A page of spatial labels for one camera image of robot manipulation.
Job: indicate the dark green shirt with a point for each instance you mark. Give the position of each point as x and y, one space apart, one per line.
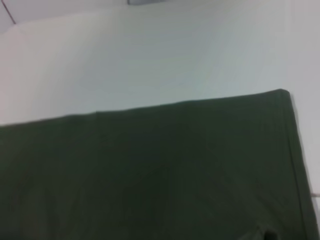
150 175

